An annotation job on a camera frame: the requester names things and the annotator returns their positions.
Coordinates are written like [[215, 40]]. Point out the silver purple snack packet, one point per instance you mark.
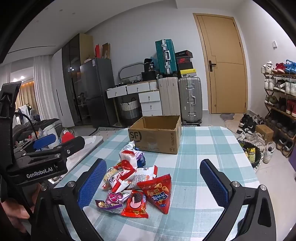
[[129, 146]]

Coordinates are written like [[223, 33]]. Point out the white orange print snack packet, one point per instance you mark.
[[144, 176]]

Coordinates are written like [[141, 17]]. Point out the black storage box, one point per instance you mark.
[[149, 76]]

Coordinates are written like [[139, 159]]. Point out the black printed bag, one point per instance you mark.
[[149, 64]]

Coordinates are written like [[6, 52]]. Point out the teal suitcase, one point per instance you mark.
[[165, 58]]

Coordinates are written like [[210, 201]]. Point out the red triangular snack packet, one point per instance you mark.
[[157, 194]]

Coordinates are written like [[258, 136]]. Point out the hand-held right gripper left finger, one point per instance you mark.
[[92, 183]]

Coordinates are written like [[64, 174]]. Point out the red paper bag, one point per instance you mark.
[[98, 51]]

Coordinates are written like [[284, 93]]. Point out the cream snack packet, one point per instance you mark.
[[108, 177]]

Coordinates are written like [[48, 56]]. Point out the brown cardboard box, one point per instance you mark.
[[157, 139]]

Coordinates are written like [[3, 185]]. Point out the wooden shoe rack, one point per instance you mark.
[[281, 110]]

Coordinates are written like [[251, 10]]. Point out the blue snack packet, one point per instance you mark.
[[141, 160]]

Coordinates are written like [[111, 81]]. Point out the pile of sneakers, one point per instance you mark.
[[251, 136]]

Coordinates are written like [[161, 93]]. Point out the beige suitcase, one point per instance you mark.
[[168, 97]]

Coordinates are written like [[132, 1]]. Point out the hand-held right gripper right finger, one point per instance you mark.
[[214, 183]]

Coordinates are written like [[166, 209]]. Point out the person's left hand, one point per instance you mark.
[[13, 210]]

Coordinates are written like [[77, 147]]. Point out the wooden door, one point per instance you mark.
[[222, 69]]

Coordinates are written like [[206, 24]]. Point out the red cookie packet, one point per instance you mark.
[[135, 205]]

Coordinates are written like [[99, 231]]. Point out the teal checked tablecloth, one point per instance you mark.
[[196, 148]]

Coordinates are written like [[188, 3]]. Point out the small brown carton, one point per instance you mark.
[[264, 132]]

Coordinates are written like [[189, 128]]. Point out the dark grey sofa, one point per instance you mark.
[[41, 125]]

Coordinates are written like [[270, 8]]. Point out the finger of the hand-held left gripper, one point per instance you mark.
[[71, 144], [45, 141]]

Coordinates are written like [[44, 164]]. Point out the silver suitcase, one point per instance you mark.
[[190, 99]]

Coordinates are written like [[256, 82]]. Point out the white light switch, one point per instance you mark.
[[274, 44]]

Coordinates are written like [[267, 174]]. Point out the white curtain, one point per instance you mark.
[[42, 92]]

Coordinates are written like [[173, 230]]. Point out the grey white laundry basket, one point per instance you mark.
[[129, 109]]

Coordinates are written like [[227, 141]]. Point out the grey refrigerator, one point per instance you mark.
[[97, 92]]

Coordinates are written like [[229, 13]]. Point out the oval mirror frame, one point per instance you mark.
[[126, 69]]

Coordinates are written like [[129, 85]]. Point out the grey door mat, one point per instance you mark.
[[231, 121]]

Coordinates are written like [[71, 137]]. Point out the dark glass cabinet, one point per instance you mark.
[[71, 81]]

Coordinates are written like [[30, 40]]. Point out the red plastic bag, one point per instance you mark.
[[67, 136]]

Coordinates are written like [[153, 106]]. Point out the white bucket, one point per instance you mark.
[[49, 133]]

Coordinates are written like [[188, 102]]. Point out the black bin bag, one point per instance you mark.
[[253, 157]]

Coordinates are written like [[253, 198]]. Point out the white desk with drawers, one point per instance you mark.
[[150, 97]]

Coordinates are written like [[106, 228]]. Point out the folded cardboard sheets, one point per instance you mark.
[[106, 51]]

